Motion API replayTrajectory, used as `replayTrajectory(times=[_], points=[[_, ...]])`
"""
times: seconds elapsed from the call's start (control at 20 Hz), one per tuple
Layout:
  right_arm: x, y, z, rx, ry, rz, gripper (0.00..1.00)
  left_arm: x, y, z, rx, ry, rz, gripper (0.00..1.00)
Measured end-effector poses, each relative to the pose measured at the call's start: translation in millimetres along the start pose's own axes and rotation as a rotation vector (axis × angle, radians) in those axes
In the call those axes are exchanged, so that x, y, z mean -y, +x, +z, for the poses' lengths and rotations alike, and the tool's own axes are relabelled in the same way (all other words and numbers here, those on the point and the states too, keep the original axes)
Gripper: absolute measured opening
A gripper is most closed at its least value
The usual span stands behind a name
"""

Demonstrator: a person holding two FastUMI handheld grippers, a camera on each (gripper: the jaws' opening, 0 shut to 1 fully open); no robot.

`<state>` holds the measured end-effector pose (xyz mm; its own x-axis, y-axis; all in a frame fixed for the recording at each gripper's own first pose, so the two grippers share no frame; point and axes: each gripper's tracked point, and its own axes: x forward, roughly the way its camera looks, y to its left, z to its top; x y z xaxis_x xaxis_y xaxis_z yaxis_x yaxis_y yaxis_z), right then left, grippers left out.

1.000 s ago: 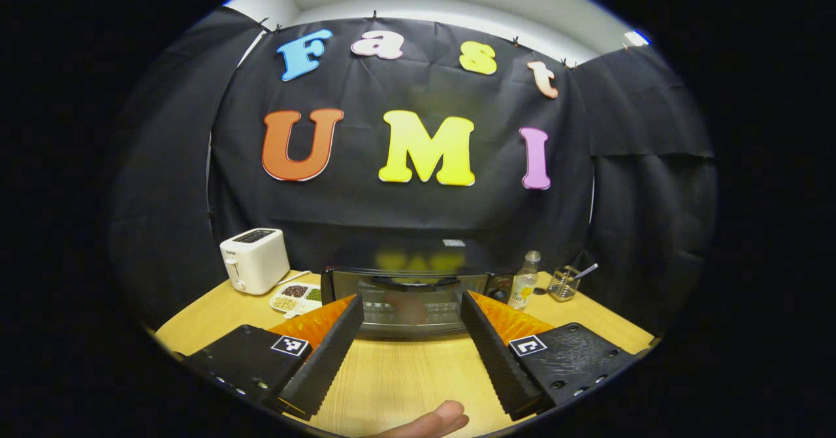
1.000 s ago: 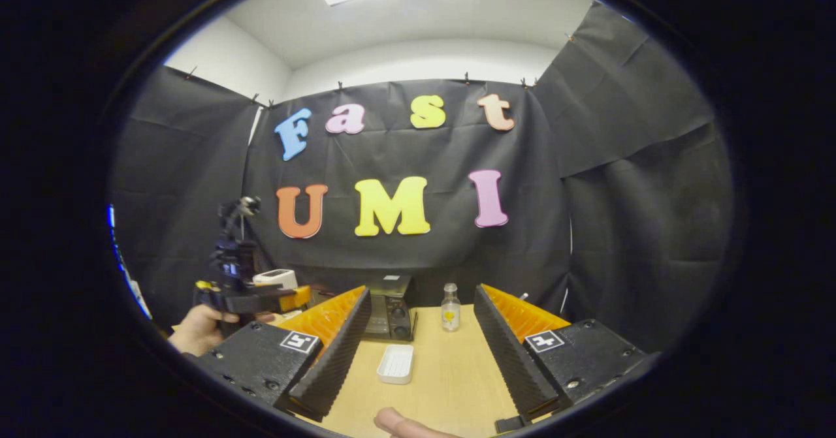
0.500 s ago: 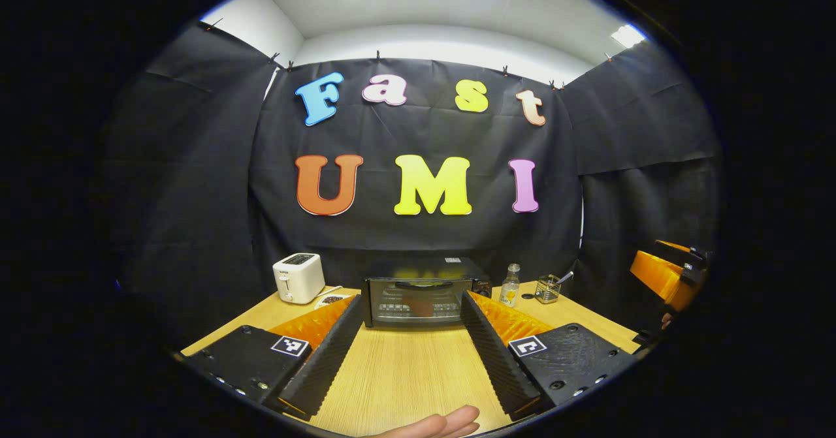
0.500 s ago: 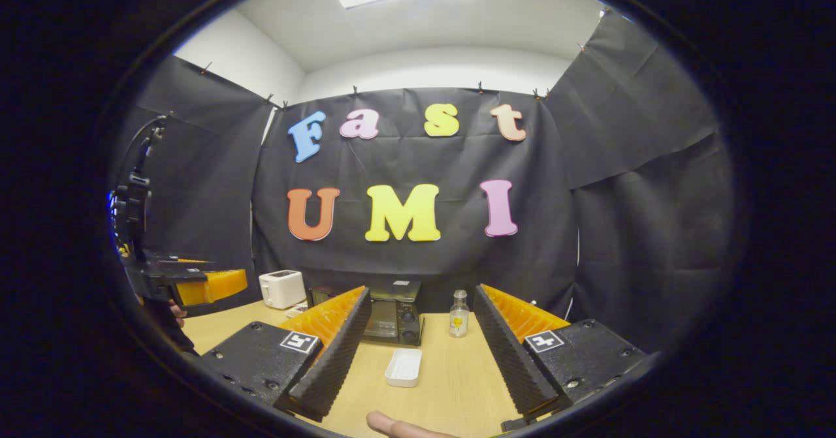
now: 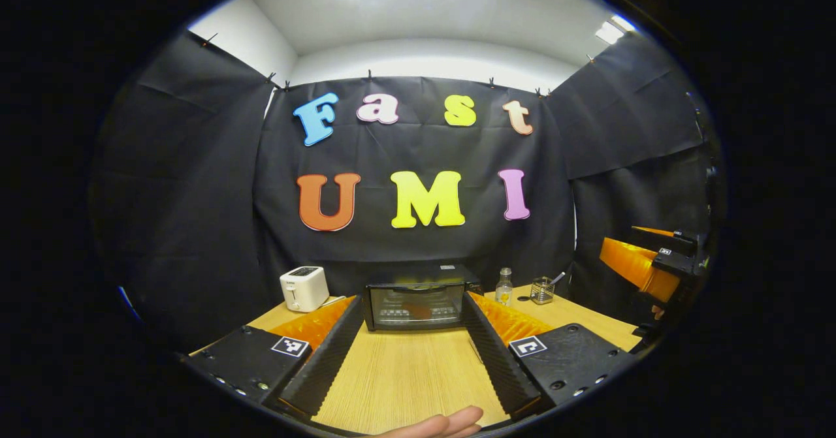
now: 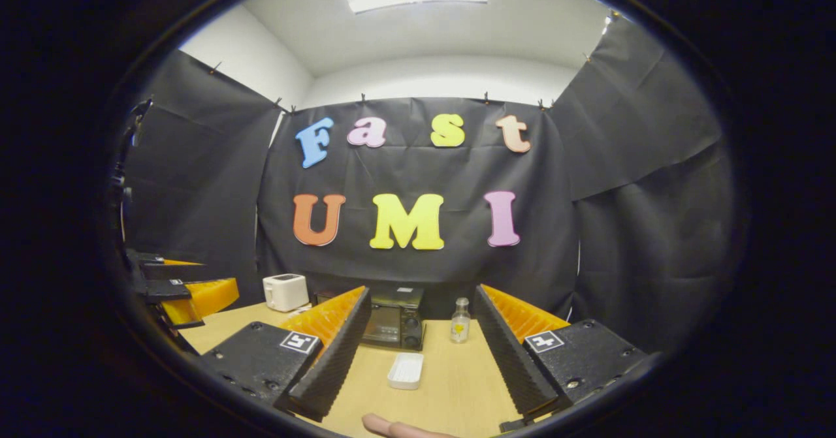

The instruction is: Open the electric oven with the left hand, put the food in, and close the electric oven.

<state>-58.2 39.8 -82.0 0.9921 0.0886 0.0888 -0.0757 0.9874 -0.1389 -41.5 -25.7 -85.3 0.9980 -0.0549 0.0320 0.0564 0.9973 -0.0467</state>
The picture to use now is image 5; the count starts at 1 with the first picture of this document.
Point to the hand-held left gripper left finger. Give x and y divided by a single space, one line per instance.
326 359

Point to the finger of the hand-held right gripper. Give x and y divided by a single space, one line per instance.
630 262
653 239

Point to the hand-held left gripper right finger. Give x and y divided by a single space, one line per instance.
496 359

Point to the black electric oven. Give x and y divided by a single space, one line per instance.
470 281

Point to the clear glass bottle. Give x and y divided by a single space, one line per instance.
503 291

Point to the white toaster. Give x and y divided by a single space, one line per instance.
304 288

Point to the metal mesh utensil holder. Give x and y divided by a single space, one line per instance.
541 291

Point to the black tripod stand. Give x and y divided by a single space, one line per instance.
708 177

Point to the black backdrop cloth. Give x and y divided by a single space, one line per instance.
196 216

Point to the small ceiling light panel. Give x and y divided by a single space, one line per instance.
612 30

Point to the row of small black clips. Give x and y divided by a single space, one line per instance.
369 74

